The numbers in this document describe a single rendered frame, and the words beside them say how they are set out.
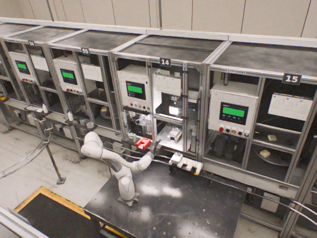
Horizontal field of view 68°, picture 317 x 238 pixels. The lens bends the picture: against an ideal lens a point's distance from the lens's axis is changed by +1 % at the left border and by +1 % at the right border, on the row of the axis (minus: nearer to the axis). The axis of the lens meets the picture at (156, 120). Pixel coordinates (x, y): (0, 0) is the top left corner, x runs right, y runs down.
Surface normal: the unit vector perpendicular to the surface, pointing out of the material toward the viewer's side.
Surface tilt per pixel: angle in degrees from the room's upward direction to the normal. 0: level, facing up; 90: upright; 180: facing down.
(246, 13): 90
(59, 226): 0
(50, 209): 0
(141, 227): 0
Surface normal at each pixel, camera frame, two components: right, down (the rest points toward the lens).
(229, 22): -0.48, 0.51
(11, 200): -0.06, -0.83
